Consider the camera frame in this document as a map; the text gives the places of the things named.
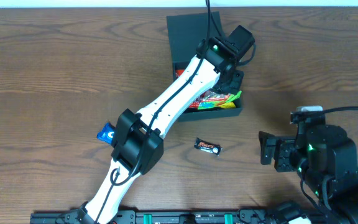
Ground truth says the blue Oreo cookie pack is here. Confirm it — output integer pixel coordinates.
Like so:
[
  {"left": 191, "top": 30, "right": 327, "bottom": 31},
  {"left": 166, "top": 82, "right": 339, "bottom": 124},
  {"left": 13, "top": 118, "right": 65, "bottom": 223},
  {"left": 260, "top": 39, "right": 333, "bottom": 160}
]
[{"left": 96, "top": 123, "right": 115, "bottom": 144}]

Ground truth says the black open gift box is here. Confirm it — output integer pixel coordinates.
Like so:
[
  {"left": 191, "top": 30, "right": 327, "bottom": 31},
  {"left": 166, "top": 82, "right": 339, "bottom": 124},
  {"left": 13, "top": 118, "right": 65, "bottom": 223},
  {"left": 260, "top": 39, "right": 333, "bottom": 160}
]
[{"left": 166, "top": 13, "right": 243, "bottom": 122}]

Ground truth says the green Haribo gummy bag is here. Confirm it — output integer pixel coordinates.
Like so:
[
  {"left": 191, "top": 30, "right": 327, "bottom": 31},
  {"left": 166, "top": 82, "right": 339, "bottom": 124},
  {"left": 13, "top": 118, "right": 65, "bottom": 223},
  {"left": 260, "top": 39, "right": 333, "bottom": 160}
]
[{"left": 189, "top": 90, "right": 242, "bottom": 110}]

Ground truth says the red snack packet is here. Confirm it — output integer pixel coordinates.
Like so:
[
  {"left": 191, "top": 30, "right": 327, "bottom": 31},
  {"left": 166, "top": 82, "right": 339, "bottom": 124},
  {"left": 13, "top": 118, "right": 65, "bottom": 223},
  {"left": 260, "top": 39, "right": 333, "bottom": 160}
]
[{"left": 175, "top": 69, "right": 185, "bottom": 80}]

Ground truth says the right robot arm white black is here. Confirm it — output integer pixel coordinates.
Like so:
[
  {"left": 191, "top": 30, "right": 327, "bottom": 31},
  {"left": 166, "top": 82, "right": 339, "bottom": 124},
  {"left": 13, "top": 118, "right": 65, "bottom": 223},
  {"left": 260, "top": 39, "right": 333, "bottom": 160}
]
[{"left": 259, "top": 124, "right": 358, "bottom": 223}]

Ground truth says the black Mars mini bar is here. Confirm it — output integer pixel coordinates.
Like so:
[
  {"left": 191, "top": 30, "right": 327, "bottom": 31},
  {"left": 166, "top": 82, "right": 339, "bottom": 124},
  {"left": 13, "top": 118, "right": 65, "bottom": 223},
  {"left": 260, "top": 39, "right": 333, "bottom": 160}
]
[{"left": 194, "top": 138, "right": 223, "bottom": 156}]

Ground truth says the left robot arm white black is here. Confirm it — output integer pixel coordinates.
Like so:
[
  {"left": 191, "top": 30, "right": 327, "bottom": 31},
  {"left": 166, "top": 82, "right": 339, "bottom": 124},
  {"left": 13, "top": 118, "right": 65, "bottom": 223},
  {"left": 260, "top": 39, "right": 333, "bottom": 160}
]
[{"left": 78, "top": 37, "right": 254, "bottom": 223}]

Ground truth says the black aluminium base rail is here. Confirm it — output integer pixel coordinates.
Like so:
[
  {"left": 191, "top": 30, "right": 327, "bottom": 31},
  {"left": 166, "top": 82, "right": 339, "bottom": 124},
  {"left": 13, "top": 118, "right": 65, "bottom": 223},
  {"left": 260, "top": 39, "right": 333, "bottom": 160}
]
[{"left": 29, "top": 208, "right": 323, "bottom": 224}]

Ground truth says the yellow snack packet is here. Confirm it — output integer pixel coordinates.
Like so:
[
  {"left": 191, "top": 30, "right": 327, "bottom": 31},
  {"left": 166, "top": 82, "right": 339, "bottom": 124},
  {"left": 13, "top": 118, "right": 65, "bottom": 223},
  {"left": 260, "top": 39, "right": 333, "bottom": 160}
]
[{"left": 217, "top": 101, "right": 236, "bottom": 110}]

